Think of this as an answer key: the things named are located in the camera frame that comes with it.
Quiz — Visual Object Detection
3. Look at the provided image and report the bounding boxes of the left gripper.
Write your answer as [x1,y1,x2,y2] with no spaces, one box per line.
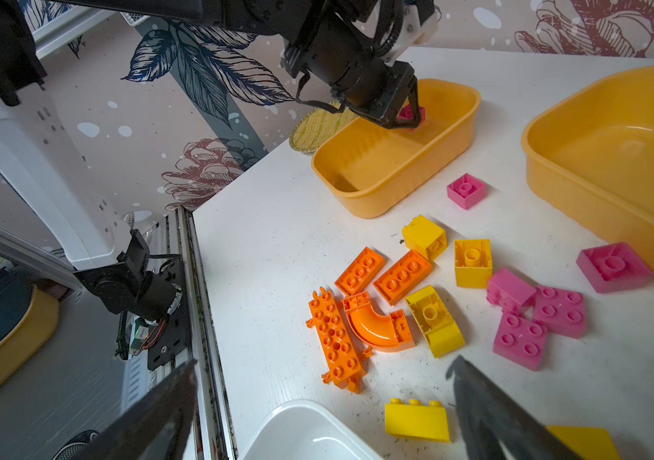
[341,61,423,130]

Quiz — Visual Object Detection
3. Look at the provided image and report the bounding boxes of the orange curved lego piece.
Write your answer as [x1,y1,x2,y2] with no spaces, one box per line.
[341,291,416,353]

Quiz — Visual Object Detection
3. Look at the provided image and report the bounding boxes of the wide yellow bin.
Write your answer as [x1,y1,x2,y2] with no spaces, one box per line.
[521,66,654,271]

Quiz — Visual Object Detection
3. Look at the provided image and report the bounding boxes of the narrow yellow bin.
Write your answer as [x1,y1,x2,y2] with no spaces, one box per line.
[311,79,482,219]

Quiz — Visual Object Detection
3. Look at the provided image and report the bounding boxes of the white tray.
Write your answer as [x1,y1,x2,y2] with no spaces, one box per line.
[239,400,380,460]

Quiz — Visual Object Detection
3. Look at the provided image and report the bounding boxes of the yellow lego cube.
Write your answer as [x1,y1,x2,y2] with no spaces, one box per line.
[402,216,447,261]

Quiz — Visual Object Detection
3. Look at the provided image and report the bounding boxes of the yellow woven coaster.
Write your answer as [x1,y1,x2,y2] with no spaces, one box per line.
[288,109,357,153]

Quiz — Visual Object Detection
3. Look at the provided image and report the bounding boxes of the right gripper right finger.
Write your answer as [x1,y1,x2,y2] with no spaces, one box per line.
[446,356,579,459]

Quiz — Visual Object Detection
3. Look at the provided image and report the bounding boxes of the orange lego brick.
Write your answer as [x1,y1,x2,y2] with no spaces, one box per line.
[334,247,385,296]

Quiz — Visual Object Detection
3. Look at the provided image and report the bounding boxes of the yellow lego hollow brick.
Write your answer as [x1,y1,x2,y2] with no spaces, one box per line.
[454,240,493,289]

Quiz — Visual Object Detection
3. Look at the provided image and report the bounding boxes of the pink lego studded brick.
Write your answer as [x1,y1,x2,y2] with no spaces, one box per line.
[532,286,587,339]

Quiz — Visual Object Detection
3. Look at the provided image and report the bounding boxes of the yellow lego arch brick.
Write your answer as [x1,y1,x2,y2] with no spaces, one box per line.
[405,286,466,358]

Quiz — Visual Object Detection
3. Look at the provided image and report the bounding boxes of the small yellow lego brick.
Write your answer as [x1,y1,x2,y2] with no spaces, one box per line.
[384,399,451,443]

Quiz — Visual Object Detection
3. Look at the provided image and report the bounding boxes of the pink lego upside down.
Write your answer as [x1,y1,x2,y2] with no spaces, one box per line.
[447,174,487,210]

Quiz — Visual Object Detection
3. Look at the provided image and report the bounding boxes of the yellow lego slope brick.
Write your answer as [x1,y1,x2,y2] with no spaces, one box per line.
[546,425,621,460]

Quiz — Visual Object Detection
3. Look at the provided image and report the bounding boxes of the orange long studded lego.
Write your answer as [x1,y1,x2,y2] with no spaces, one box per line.
[306,287,374,395]

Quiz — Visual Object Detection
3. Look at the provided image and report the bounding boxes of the pink lego cluster brick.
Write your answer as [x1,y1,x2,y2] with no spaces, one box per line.
[486,268,537,315]

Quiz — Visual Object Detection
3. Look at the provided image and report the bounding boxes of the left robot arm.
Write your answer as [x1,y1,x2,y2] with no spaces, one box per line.
[87,1,422,130]

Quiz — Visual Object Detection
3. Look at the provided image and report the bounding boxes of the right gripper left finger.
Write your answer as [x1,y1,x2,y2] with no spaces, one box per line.
[76,360,198,459]

